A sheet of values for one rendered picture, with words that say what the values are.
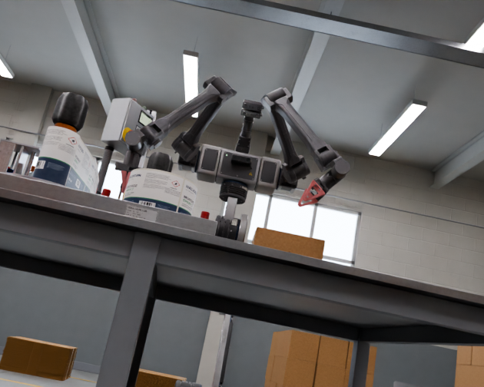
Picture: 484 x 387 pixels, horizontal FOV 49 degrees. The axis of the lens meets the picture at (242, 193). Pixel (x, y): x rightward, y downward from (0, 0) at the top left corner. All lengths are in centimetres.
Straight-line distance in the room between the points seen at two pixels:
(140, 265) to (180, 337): 612
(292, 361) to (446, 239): 383
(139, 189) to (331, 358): 395
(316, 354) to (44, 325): 382
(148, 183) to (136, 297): 39
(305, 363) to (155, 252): 404
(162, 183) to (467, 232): 720
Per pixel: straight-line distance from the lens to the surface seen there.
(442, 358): 802
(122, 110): 222
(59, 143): 149
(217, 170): 260
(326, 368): 521
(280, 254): 122
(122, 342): 121
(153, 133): 203
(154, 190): 147
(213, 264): 123
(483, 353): 536
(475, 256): 839
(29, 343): 595
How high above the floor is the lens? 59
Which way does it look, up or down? 16 degrees up
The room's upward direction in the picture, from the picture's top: 11 degrees clockwise
